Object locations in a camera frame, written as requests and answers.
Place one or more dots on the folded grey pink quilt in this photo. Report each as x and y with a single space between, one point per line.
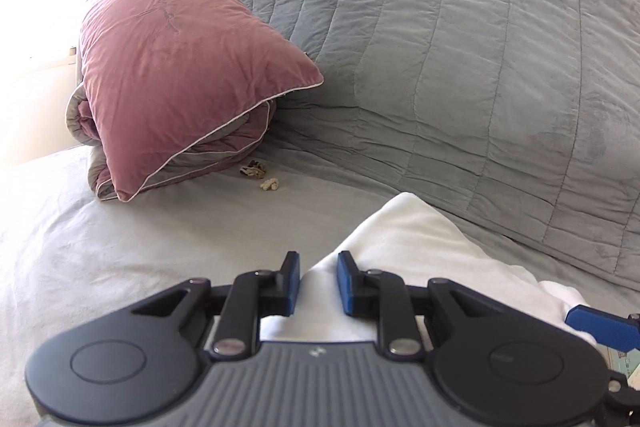
210 147

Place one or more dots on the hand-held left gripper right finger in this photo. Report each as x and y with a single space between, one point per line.
345 282

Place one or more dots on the grey quilted headboard cover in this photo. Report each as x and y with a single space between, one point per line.
475 57

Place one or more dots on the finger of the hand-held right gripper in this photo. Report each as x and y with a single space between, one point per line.
605 327
622 407

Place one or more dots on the white pants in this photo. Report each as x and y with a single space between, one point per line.
420 242

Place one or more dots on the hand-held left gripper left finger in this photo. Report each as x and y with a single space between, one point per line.
292 279

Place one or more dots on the large pink pillow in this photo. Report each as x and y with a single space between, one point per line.
185 72

